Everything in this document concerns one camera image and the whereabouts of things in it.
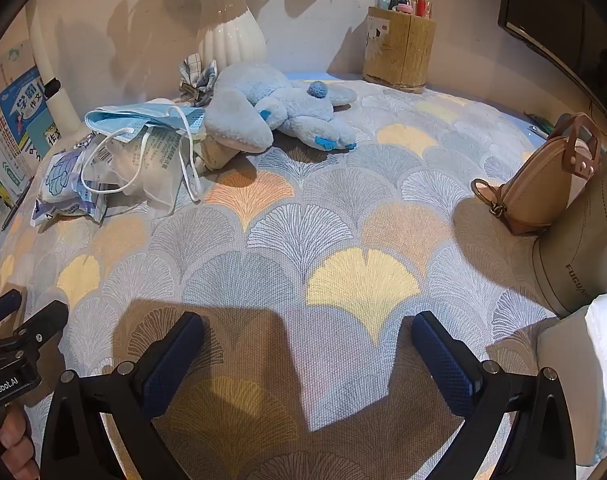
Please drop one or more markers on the white ribbed vase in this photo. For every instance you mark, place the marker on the white ribbed vase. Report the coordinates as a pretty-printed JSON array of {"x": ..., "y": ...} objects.
[{"x": 233, "y": 35}]

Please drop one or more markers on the plaid cloth bow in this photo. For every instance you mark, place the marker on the plaid cloth bow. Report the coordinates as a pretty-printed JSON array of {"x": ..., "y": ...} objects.
[{"x": 199, "y": 74}]

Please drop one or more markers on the beige round bin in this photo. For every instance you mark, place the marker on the beige round bin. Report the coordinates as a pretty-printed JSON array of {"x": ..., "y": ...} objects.
[{"x": 578, "y": 245}]

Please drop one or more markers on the blue and white packet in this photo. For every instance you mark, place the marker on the blue and white packet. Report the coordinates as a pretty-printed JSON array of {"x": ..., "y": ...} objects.
[{"x": 66, "y": 180}]

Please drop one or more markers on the wooden pen holder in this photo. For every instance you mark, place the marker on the wooden pen holder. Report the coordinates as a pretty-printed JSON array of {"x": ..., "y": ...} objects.
[{"x": 398, "y": 55}]

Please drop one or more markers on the black screen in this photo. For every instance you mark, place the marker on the black screen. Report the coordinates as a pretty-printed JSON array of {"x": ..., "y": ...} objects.
[{"x": 558, "y": 10}]

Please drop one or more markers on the bunch of pens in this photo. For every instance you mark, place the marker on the bunch of pens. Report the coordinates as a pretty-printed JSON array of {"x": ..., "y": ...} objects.
[{"x": 421, "y": 6}]

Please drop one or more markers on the tan leather bag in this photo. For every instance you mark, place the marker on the tan leather bag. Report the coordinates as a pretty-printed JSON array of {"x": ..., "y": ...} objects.
[{"x": 533, "y": 190}]

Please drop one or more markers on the green pen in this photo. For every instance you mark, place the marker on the green pen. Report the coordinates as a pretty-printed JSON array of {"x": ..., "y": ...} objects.
[{"x": 539, "y": 123}]

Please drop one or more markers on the person's left hand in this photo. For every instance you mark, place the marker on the person's left hand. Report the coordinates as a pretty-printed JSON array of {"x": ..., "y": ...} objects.
[{"x": 14, "y": 442}]

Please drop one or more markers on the blue cover book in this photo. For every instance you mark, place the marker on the blue cover book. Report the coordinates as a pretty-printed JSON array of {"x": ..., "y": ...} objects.
[{"x": 21, "y": 105}]

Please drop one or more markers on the fan-patterned tablecloth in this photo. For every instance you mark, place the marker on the fan-patterned tablecloth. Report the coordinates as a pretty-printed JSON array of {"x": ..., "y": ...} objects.
[{"x": 308, "y": 220}]

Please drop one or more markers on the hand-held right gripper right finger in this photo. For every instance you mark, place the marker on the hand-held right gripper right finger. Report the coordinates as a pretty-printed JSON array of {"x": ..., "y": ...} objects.
[{"x": 443, "y": 365}]

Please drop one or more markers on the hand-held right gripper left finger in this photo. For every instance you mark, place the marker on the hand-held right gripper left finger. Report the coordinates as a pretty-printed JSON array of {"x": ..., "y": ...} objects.
[{"x": 176, "y": 365}]

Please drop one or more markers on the light blue plush toy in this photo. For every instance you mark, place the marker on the light blue plush toy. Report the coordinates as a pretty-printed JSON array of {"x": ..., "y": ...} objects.
[{"x": 263, "y": 97}]

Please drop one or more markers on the clear makeup sponge bag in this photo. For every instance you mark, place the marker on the clear makeup sponge bag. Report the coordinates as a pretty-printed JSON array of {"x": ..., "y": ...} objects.
[{"x": 151, "y": 162}]

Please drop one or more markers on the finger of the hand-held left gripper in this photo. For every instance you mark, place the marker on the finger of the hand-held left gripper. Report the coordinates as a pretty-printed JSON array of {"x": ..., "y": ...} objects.
[
  {"x": 46, "y": 321},
  {"x": 3, "y": 306}
]

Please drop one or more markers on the light blue plastic bag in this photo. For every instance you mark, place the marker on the light blue plastic bag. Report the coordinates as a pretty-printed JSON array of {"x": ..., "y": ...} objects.
[{"x": 143, "y": 117}]

